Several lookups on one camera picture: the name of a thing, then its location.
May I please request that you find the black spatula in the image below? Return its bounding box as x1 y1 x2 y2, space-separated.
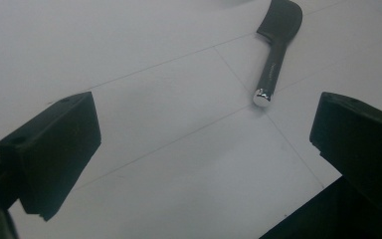
252 0 303 109

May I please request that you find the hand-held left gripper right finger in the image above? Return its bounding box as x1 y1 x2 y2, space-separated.
309 92 382 217

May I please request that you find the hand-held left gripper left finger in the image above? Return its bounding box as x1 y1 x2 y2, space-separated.
0 92 102 222

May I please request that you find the white table cover board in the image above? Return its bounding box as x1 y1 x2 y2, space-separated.
0 0 382 239

